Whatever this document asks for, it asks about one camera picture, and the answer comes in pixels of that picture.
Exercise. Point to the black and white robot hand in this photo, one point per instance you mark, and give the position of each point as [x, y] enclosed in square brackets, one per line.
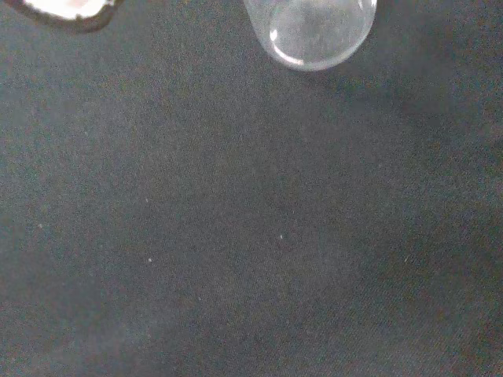
[67, 9]

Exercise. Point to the black bench cloth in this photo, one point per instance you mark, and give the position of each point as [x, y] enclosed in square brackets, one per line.
[236, 216]

